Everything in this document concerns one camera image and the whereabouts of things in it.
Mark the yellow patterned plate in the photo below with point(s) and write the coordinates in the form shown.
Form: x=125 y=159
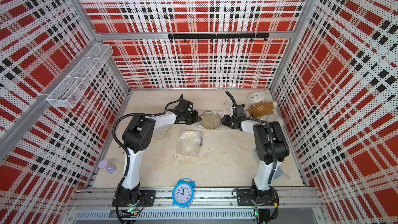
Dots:
x=210 y=120

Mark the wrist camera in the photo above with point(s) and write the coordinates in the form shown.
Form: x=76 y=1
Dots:
x=233 y=111
x=185 y=105

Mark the grey blue oval dish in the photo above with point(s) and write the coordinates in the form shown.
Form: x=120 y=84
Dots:
x=278 y=172

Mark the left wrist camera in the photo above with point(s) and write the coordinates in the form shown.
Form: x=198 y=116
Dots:
x=185 y=105

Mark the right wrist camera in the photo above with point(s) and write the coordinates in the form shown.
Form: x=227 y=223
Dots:
x=233 y=111

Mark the blue alarm clock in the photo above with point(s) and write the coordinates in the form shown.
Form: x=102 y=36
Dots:
x=183 y=193

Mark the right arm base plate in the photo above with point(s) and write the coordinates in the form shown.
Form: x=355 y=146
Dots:
x=245 y=196

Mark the black hook rail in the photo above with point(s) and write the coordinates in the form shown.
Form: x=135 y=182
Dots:
x=219 y=36

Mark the bubble wrapped plate left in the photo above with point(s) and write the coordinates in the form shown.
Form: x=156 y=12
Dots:
x=160 y=133

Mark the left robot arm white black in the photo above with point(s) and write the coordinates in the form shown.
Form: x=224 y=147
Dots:
x=133 y=133

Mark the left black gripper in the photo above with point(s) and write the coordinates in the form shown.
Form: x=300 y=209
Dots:
x=196 y=116

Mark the white teddy bear brown shirt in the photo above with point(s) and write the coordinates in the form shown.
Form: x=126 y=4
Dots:
x=260 y=105

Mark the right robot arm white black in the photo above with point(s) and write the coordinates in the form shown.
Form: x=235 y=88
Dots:
x=271 y=148

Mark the white wire mesh basket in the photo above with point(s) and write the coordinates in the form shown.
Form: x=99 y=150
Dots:
x=71 y=89

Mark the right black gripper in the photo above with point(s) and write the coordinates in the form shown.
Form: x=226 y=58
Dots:
x=225 y=122

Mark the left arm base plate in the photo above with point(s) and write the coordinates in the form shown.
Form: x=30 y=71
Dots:
x=134 y=197

